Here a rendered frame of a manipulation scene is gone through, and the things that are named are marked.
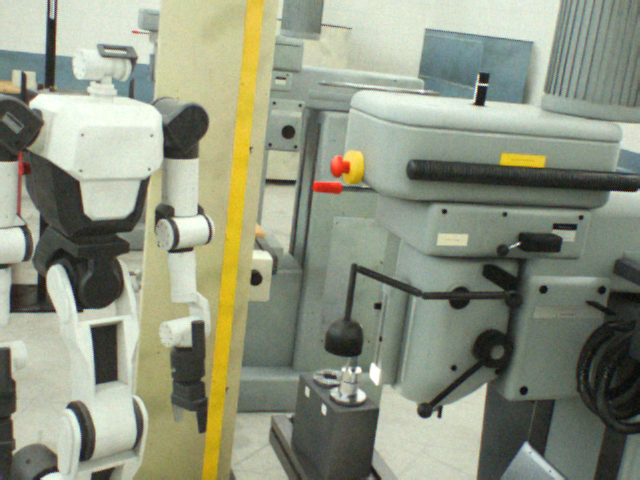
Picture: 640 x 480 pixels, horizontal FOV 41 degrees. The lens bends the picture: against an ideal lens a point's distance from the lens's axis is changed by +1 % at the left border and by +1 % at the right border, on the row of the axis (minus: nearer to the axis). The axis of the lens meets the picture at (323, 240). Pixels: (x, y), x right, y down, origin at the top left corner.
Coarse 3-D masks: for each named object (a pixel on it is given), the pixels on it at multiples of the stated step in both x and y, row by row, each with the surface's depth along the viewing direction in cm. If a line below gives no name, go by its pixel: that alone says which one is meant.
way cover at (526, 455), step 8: (528, 448) 202; (520, 456) 203; (528, 456) 201; (536, 456) 199; (512, 464) 204; (520, 464) 202; (528, 464) 200; (536, 464) 198; (544, 464) 195; (512, 472) 202; (520, 472) 200; (528, 472) 198; (536, 472) 196; (544, 472) 194; (552, 472) 192
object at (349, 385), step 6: (342, 378) 205; (348, 378) 204; (354, 378) 204; (342, 384) 205; (348, 384) 204; (354, 384) 205; (342, 390) 205; (348, 390) 205; (354, 390) 205; (342, 396) 206; (348, 396) 205; (354, 396) 206
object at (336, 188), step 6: (318, 186) 161; (324, 186) 161; (330, 186) 162; (336, 186) 162; (342, 186) 163; (348, 186) 164; (354, 186) 164; (360, 186) 164; (366, 186) 165; (318, 192) 162; (324, 192) 162; (330, 192) 162; (336, 192) 162; (354, 192) 164; (360, 192) 165; (366, 192) 165; (372, 192) 165
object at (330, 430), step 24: (312, 384) 214; (336, 384) 212; (312, 408) 212; (336, 408) 202; (360, 408) 204; (312, 432) 212; (336, 432) 202; (360, 432) 205; (312, 456) 212; (336, 456) 204; (360, 456) 207
